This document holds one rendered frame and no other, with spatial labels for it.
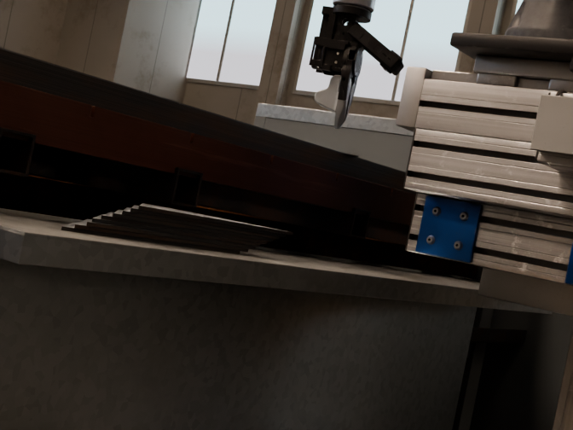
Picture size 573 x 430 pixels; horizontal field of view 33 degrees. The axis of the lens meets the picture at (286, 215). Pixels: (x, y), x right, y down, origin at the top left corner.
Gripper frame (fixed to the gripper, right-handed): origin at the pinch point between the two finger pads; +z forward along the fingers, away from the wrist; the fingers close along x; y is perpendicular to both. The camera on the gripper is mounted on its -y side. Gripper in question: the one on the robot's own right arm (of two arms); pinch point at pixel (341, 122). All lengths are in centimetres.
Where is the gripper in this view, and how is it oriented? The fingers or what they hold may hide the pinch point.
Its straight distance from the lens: 172.9
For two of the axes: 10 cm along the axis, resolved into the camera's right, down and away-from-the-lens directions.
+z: -2.0, 9.8, 0.0
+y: -9.6, -1.9, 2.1
